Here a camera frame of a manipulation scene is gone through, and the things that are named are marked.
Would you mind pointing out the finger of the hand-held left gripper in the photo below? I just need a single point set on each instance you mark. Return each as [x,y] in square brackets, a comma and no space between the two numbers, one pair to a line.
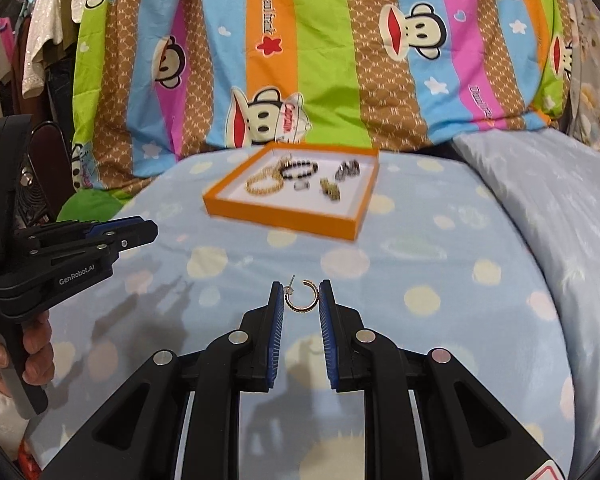
[135,235]
[100,227]

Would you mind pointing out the dark fan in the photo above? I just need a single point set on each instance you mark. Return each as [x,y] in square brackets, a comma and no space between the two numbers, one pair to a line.
[37,195]

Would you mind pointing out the pale blue quilt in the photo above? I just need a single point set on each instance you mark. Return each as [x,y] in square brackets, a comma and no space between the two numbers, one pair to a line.
[555,210]

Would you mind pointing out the blue dotted sheet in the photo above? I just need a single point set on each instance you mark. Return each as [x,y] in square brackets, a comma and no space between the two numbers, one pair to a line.
[430,270]

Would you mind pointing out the dark hanging clothes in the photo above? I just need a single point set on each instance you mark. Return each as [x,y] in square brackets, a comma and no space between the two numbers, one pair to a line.
[10,75]

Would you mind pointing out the floral cloth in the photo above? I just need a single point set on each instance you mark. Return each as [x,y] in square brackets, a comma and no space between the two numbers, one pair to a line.
[592,85]

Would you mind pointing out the gold wristwatch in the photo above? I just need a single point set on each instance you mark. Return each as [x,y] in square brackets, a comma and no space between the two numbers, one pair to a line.
[330,188]

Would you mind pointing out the green cushion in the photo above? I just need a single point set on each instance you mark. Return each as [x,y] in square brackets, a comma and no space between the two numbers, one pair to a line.
[90,205]

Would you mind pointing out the orange shallow box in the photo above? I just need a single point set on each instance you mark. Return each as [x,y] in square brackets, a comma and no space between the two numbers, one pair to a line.
[240,210]

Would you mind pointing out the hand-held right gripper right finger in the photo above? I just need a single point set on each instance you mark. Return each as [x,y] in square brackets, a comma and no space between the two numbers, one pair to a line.
[327,335]

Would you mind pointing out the white sequin shirt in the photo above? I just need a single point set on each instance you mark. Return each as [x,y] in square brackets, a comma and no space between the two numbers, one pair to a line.
[45,25]

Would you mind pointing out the gold hoop earring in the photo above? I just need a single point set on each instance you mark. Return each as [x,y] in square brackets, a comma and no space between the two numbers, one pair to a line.
[311,300]

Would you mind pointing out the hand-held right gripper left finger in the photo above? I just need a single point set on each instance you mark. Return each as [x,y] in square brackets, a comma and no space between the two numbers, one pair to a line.
[277,330]

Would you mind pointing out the person's left hand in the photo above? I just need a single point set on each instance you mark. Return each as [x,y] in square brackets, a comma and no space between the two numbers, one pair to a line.
[37,350]

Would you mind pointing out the striped cartoon printed blanket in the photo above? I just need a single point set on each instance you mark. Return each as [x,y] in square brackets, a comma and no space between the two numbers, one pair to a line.
[330,50]

